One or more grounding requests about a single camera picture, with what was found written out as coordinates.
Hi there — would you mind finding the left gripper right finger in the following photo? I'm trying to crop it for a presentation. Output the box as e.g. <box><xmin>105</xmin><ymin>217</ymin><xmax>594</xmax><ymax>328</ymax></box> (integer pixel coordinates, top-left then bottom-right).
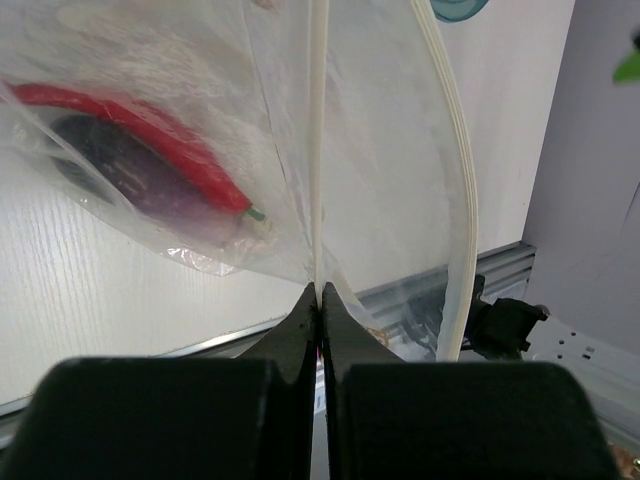
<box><xmin>322</xmin><ymin>284</ymin><xmax>619</xmax><ymax>479</ymax></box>

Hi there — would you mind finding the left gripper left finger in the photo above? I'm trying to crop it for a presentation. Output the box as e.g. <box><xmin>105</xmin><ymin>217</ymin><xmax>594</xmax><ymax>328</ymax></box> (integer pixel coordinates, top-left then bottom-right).
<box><xmin>1</xmin><ymin>287</ymin><xmax>317</xmax><ymax>479</ymax></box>

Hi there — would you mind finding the red chili pepper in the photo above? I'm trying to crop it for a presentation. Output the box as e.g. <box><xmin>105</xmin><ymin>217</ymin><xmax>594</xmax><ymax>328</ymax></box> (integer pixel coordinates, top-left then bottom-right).
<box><xmin>7</xmin><ymin>83</ymin><xmax>266</xmax><ymax>221</ymax></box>

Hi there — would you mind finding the clear zip top bag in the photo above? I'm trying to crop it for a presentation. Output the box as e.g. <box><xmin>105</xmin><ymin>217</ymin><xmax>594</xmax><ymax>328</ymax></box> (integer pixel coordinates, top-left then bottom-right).
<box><xmin>1</xmin><ymin>1</ymin><xmax>477</xmax><ymax>361</ymax></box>

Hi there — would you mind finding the purple eggplant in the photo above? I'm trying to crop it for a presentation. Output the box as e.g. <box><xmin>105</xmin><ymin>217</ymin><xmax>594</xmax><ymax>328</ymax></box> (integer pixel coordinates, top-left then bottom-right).
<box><xmin>50</xmin><ymin>114</ymin><xmax>271</xmax><ymax>247</ymax></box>

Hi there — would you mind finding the green bell pepper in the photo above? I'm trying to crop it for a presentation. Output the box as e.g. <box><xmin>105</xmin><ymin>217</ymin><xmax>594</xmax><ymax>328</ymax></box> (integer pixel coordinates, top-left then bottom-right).
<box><xmin>612</xmin><ymin>50</ymin><xmax>640</xmax><ymax>84</ymax></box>

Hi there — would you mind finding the teal plastic bin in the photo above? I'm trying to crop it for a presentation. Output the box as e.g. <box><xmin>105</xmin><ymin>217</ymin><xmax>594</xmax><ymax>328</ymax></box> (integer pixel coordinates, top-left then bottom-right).
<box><xmin>430</xmin><ymin>0</ymin><xmax>488</xmax><ymax>23</ymax></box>

